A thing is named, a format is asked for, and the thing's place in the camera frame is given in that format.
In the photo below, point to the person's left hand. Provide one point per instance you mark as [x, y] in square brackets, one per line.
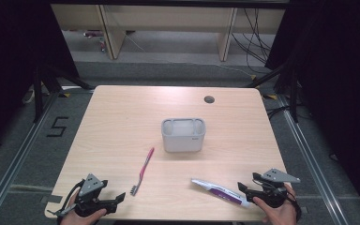
[81, 218]

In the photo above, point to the pink toothbrush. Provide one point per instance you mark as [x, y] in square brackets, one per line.
[143, 172]

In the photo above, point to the black curtain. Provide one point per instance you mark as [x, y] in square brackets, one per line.
[340, 78]
[12, 62]

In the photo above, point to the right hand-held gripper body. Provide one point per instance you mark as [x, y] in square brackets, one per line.
[275, 187]

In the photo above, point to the person's right hand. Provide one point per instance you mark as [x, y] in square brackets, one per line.
[278, 215]

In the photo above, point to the aluminium floor rail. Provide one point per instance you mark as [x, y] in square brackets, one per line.
[18, 156]
[309, 156]

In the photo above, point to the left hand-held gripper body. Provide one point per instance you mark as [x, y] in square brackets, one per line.
[89, 189]

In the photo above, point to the white and purple toothpaste tube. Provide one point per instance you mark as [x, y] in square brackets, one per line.
[218, 191]

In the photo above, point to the light wooden shelf unit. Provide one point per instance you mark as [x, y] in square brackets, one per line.
[168, 18]

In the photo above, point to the black metal stand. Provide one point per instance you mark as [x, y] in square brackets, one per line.
[38, 93]
[293, 93]

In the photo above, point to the grey plastic holder box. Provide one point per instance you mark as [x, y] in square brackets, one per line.
[183, 134]

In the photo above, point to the small colourful objects under shelf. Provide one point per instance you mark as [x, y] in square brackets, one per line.
[100, 40]

